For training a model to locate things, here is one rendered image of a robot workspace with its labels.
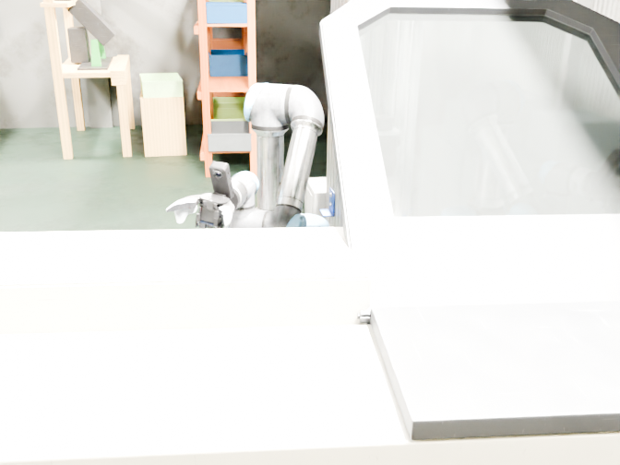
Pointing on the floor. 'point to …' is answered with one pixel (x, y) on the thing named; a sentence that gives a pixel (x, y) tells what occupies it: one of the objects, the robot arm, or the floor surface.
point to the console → (179, 280)
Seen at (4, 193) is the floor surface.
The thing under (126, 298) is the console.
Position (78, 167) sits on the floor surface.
